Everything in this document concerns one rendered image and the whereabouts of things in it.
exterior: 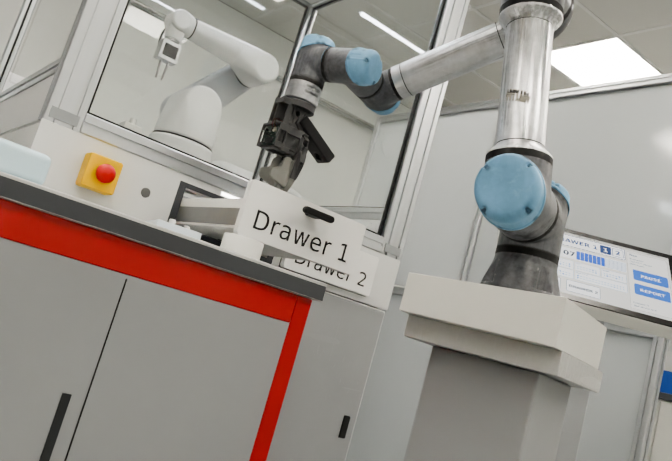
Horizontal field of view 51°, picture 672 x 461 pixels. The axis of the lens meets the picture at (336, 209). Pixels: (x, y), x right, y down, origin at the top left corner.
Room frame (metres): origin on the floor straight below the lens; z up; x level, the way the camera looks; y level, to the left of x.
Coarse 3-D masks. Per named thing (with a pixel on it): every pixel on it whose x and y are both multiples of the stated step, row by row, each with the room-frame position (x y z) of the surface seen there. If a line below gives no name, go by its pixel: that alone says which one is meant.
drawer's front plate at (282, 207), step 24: (264, 192) 1.34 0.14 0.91; (240, 216) 1.33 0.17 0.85; (264, 216) 1.35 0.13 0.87; (288, 216) 1.38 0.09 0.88; (336, 216) 1.44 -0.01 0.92; (264, 240) 1.36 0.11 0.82; (288, 240) 1.39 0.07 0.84; (336, 240) 1.45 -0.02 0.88; (360, 240) 1.48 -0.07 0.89; (336, 264) 1.46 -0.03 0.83
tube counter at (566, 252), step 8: (568, 248) 2.05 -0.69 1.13; (568, 256) 2.02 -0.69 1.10; (576, 256) 2.03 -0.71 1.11; (584, 256) 2.03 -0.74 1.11; (592, 256) 2.03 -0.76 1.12; (600, 256) 2.04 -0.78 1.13; (600, 264) 2.01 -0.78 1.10; (608, 264) 2.02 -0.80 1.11; (616, 264) 2.02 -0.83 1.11; (624, 264) 2.02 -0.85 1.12
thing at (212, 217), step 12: (180, 204) 1.62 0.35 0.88; (192, 204) 1.56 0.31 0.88; (204, 204) 1.51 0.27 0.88; (216, 204) 1.47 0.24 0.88; (228, 204) 1.42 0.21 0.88; (240, 204) 1.38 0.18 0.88; (180, 216) 1.59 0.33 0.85; (192, 216) 1.54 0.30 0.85; (204, 216) 1.49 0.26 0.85; (216, 216) 1.45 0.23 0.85; (228, 216) 1.40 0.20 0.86; (192, 228) 1.62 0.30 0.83; (204, 228) 1.54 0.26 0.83; (216, 228) 1.47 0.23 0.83; (228, 228) 1.41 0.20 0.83; (264, 252) 1.69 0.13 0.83; (276, 252) 1.61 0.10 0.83
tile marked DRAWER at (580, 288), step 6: (570, 282) 1.95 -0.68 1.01; (576, 282) 1.95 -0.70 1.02; (570, 288) 1.94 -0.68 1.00; (576, 288) 1.94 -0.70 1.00; (582, 288) 1.94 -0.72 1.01; (588, 288) 1.94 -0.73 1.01; (594, 288) 1.94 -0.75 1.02; (582, 294) 1.92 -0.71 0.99; (588, 294) 1.93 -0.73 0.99; (594, 294) 1.93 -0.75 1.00; (600, 294) 1.93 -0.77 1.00
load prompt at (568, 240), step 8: (568, 240) 2.07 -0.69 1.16; (576, 240) 2.07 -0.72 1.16; (584, 240) 2.08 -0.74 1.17; (584, 248) 2.05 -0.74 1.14; (592, 248) 2.06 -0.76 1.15; (600, 248) 2.06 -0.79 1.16; (608, 248) 2.06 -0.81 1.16; (616, 248) 2.07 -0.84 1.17; (616, 256) 2.04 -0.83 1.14; (624, 256) 2.04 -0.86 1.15
